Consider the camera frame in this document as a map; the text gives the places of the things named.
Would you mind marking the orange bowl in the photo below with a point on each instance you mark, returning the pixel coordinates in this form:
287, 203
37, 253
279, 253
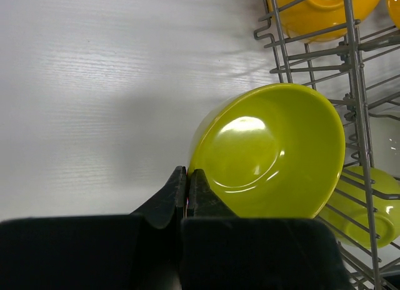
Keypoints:
393, 7
313, 21

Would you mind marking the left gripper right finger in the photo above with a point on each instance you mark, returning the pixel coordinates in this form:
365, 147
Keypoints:
222, 251

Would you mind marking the white bowl stack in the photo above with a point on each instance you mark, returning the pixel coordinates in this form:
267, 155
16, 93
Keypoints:
384, 129

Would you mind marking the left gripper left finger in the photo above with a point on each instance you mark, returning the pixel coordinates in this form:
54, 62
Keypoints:
94, 252

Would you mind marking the green bowl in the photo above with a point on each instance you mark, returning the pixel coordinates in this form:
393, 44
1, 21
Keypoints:
347, 214
276, 151

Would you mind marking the grey wire dish rack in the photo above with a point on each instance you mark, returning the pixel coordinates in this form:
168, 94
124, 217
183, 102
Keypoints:
369, 29

